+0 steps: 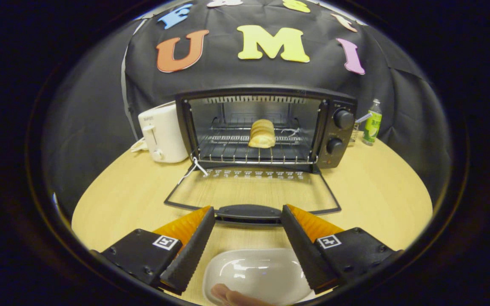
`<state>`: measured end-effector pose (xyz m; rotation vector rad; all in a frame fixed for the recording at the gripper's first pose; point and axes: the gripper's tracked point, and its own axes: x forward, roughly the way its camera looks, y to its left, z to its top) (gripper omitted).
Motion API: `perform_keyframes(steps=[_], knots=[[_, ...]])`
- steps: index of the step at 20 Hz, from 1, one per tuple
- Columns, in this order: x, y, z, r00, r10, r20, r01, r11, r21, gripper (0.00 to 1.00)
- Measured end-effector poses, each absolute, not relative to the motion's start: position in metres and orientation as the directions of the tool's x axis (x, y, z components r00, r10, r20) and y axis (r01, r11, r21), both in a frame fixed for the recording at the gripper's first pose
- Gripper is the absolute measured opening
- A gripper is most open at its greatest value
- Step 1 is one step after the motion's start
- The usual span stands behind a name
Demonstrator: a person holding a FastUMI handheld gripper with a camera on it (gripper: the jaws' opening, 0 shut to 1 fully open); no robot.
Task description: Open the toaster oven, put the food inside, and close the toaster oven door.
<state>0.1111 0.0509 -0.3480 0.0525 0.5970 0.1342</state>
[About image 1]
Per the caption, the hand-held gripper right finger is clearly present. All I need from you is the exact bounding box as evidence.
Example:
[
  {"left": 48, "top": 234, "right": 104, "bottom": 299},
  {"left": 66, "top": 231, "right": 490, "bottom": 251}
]
[{"left": 280, "top": 204, "right": 404, "bottom": 295}]

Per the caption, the white pop-up toaster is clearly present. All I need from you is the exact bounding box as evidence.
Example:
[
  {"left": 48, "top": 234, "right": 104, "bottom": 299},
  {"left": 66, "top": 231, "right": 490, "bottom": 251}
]
[{"left": 137, "top": 102, "right": 190, "bottom": 164}]

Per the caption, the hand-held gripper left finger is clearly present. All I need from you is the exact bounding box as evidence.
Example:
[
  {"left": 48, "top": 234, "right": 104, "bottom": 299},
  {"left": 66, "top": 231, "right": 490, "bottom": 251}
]
[{"left": 92, "top": 206, "right": 216, "bottom": 295}]

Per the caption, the white oval plate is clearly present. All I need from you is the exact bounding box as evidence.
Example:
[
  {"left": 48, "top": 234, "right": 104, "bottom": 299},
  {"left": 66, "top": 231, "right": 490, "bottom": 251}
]
[{"left": 202, "top": 248, "right": 316, "bottom": 306}]

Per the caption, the white string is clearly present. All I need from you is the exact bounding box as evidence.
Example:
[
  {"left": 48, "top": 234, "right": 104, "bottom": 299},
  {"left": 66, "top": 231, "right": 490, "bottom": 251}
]
[{"left": 178, "top": 156, "right": 209, "bottom": 184}]

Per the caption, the black toaster oven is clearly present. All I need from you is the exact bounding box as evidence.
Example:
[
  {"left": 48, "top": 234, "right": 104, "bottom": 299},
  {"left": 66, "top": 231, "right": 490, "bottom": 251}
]
[{"left": 164, "top": 85, "right": 359, "bottom": 226}]

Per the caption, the green drink bottle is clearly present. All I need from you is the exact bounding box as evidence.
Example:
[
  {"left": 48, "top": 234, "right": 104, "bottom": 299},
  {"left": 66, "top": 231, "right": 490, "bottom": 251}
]
[{"left": 362, "top": 99, "right": 383, "bottom": 147}]

